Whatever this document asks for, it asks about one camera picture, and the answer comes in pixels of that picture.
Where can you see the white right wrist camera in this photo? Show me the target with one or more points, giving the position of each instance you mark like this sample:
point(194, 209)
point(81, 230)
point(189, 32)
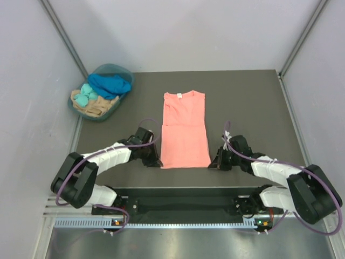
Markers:
point(226, 138)

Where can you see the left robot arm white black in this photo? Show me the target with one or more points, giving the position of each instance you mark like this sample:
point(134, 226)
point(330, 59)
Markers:
point(74, 183)

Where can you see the light turquoise t shirt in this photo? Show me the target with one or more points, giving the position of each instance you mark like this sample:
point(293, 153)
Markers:
point(85, 95)

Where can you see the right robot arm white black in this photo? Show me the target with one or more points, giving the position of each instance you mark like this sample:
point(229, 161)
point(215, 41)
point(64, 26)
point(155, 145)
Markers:
point(305, 191)

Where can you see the beige t shirt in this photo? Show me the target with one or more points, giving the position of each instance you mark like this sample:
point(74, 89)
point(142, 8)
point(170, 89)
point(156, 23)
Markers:
point(94, 108)

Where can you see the grey slotted cable duct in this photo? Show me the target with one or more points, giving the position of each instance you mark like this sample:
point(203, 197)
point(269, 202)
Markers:
point(109, 223)

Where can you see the aluminium frame post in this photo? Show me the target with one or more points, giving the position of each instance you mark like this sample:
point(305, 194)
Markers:
point(316, 14)
point(52, 15)

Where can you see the teal laundry basket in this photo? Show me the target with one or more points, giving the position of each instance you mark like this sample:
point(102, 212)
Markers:
point(106, 70)

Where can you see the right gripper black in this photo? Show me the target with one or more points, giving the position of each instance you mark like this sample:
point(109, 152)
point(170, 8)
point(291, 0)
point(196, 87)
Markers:
point(215, 164)

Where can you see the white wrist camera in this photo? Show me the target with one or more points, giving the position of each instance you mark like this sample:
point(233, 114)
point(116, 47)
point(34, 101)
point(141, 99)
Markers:
point(226, 138)
point(151, 136)

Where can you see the left aluminium frame post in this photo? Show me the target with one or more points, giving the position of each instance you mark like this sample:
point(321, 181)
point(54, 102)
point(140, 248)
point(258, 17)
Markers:
point(52, 15)

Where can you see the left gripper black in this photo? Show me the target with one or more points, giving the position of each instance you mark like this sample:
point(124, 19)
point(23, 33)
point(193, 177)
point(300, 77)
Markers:
point(154, 161)

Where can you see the right aluminium frame post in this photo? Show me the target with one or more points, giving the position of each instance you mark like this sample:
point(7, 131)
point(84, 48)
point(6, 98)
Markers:
point(316, 14)

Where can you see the aluminium rail front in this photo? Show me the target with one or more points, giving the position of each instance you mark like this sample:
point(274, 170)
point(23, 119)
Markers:
point(53, 210)

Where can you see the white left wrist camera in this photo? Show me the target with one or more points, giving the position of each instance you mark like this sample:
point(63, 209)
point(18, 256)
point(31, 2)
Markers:
point(151, 136)

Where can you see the blue t shirt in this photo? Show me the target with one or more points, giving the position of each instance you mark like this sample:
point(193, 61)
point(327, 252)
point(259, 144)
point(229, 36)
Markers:
point(109, 87)

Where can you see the pink t shirt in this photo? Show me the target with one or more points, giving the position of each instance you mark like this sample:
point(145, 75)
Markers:
point(184, 142)

